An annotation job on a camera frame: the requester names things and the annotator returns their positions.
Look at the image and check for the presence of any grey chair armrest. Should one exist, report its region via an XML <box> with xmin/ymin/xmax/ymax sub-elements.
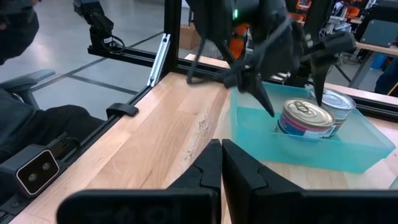
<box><xmin>0</xmin><ymin>68</ymin><xmax>57</xmax><ymax>110</ymax></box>

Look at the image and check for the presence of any black camera cable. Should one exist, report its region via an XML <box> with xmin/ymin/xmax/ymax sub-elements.
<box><xmin>46</xmin><ymin>132</ymin><xmax>82</xmax><ymax>158</ymax></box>

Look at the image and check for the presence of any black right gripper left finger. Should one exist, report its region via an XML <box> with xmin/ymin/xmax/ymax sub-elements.
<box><xmin>57</xmin><ymin>139</ymin><xmax>223</xmax><ymax>224</ymax></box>

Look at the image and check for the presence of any orange background object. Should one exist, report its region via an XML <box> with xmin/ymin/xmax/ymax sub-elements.
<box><xmin>229</xmin><ymin>23</ymin><xmax>250</xmax><ymax>60</ymax></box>

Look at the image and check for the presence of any wooden workbench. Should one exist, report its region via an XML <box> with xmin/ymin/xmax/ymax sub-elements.
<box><xmin>348</xmin><ymin>41</ymin><xmax>398</xmax><ymax>90</ymax></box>

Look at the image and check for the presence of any person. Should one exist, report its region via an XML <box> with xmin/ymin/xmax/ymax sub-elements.
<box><xmin>0</xmin><ymin>0</ymin><xmax>105</xmax><ymax>164</ymax></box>
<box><xmin>374</xmin><ymin>57</ymin><xmax>398</xmax><ymax>96</ymax></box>

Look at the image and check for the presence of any silver metal bracket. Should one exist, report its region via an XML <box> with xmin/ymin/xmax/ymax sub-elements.
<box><xmin>146</xmin><ymin>32</ymin><xmax>172</xmax><ymax>88</ymax></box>

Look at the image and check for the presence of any tin can green label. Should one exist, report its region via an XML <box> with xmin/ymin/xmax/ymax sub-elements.
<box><xmin>310</xmin><ymin>88</ymin><xmax>357</xmax><ymax>138</ymax></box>

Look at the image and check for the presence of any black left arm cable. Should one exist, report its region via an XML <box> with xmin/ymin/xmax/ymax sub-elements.
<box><xmin>185</xmin><ymin>36</ymin><xmax>225</xmax><ymax>85</ymax></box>

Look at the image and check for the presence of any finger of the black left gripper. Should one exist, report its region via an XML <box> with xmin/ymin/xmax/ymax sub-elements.
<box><xmin>238</xmin><ymin>72</ymin><xmax>276</xmax><ymax>118</ymax></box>
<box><xmin>310</xmin><ymin>57</ymin><xmax>336</xmax><ymax>107</ymax></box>

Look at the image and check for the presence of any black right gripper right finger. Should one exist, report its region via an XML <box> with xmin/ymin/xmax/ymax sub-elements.
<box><xmin>221</xmin><ymin>139</ymin><xmax>398</xmax><ymax>224</ymax></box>

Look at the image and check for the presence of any tin can red blue label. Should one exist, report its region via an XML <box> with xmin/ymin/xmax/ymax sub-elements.
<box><xmin>275</xmin><ymin>97</ymin><xmax>336</xmax><ymax>140</ymax></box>

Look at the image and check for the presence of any teal plastic bin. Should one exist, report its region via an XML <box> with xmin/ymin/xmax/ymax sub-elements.
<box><xmin>229</xmin><ymin>81</ymin><xmax>397</xmax><ymax>174</ymax></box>

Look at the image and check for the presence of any black frame clip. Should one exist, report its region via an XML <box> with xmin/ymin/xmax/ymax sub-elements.
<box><xmin>105</xmin><ymin>102</ymin><xmax>140</xmax><ymax>118</ymax></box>

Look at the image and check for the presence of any grey chair back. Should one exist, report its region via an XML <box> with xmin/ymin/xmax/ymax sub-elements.
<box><xmin>359</xmin><ymin>19</ymin><xmax>398</xmax><ymax>49</ymax></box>

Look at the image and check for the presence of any brown cardboard box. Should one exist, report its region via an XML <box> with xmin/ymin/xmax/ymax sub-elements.
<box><xmin>179</xmin><ymin>23</ymin><xmax>201</xmax><ymax>50</ymax></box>

